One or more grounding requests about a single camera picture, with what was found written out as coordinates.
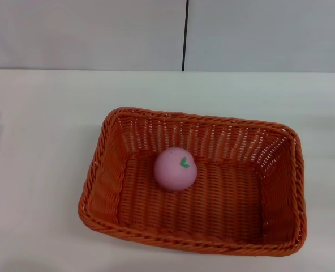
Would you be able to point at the pink toy peach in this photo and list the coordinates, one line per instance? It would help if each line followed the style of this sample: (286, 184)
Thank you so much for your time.
(173, 171)

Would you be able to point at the orange woven plastic basket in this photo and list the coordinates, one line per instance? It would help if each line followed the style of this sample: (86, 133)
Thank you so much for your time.
(190, 215)

